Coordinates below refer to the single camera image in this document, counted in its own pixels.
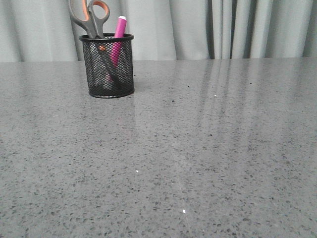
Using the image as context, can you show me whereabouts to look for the pink marker pen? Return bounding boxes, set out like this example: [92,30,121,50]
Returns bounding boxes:
[105,15,128,90]

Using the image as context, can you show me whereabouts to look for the grey orange scissors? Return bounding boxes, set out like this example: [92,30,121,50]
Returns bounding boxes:
[68,0,126,91]

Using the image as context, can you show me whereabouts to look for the black mesh pen holder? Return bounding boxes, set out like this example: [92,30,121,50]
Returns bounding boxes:
[80,33,134,98]

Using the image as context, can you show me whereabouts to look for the grey curtain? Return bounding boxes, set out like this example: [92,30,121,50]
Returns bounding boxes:
[0,0,317,62]

